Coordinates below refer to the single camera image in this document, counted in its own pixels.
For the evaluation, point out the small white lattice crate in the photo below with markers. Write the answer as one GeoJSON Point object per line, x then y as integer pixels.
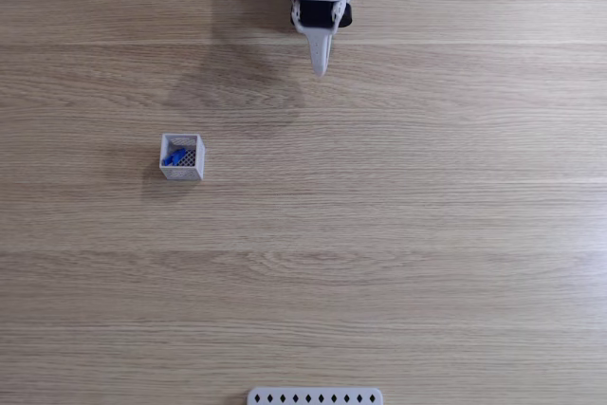
{"type": "Point", "coordinates": [182, 172]}

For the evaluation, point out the black cylindrical camera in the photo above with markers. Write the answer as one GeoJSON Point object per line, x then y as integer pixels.
{"type": "Point", "coordinates": [348, 16]}

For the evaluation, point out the white perforated plate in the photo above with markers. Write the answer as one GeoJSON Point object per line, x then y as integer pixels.
{"type": "Point", "coordinates": [313, 398]}

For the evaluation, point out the blue peg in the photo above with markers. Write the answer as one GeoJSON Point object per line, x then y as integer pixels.
{"type": "Point", "coordinates": [174, 157]}

